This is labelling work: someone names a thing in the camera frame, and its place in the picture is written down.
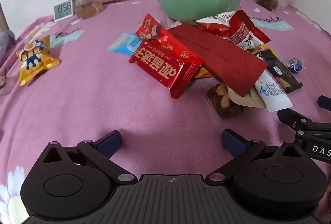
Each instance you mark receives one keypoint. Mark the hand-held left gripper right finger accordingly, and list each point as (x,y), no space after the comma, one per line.
(232,143)

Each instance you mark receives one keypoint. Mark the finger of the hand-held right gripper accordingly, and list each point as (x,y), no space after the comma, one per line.
(325,101)
(292,118)

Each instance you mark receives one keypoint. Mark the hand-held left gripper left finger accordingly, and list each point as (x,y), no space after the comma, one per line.
(111,142)

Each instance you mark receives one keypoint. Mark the white tube-shaped packet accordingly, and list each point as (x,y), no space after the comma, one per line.
(271,96)

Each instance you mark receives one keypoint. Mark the dark red beige-ended packet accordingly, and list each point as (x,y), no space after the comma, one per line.
(219,55)

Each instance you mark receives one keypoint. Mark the green plastic bowl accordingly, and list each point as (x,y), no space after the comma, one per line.
(181,4)

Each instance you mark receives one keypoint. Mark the pink printed tablecloth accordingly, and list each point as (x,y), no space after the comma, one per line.
(103,110)

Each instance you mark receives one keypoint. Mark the clear wrapped nut bar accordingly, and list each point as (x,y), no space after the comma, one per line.
(225,107)

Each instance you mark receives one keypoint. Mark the black snack bar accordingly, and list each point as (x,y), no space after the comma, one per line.
(281,74)

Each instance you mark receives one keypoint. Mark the blue foil candy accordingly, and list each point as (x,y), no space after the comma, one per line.
(294,64)

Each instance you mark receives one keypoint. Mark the small yellow packet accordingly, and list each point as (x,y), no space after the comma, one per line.
(261,49)

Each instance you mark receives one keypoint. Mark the red gold lettered snack packet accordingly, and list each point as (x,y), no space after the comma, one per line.
(165,68)

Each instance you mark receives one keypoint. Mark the blue and white packet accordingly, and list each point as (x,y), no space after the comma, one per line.
(121,44)

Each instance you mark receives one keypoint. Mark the red and white snack packet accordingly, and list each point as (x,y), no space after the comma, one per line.
(238,27)

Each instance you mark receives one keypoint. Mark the yellow cartoon snack packet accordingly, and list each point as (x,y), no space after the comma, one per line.
(33,58)

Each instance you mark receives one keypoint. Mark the red floral snack packet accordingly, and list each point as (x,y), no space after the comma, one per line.
(150,28)

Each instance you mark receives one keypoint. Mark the small clear candy wrapper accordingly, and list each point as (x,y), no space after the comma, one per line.
(174,25)

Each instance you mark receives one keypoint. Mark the white digital clock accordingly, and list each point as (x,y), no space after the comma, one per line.
(63,10)

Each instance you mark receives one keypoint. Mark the grey cloth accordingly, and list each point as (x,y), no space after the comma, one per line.
(5,42)

